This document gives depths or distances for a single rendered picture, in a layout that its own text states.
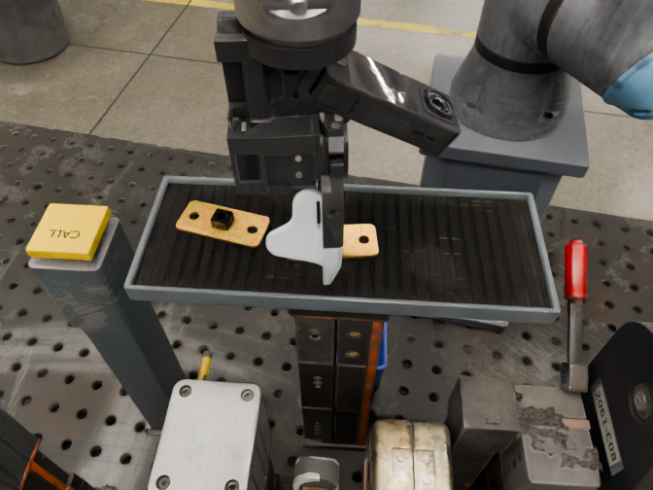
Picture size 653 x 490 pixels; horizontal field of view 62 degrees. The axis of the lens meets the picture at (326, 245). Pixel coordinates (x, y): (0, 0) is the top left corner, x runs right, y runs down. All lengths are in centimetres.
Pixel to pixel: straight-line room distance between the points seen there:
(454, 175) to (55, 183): 91
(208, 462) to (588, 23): 51
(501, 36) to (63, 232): 51
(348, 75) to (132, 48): 281
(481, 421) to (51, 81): 278
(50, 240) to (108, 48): 267
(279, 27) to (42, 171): 111
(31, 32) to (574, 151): 275
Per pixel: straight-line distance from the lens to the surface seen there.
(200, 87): 276
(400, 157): 234
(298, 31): 32
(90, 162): 136
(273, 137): 36
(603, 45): 59
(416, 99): 39
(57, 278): 58
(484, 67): 71
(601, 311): 112
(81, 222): 57
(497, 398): 51
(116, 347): 69
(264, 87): 36
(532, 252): 53
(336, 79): 35
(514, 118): 71
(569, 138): 76
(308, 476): 46
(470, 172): 74
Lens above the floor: 155
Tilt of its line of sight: 51 degrees down
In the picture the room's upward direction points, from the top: straight up
